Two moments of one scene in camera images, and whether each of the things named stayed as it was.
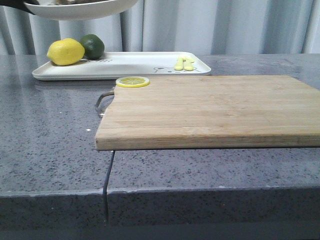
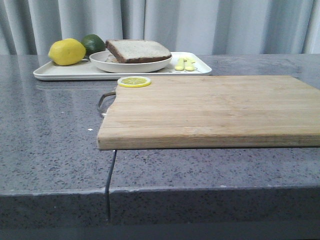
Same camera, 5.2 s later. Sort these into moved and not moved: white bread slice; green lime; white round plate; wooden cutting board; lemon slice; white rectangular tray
Moved: white round plate; white bread slice
Not moved: white rectangular tray; wooden cutting board; lemon slice; green lime
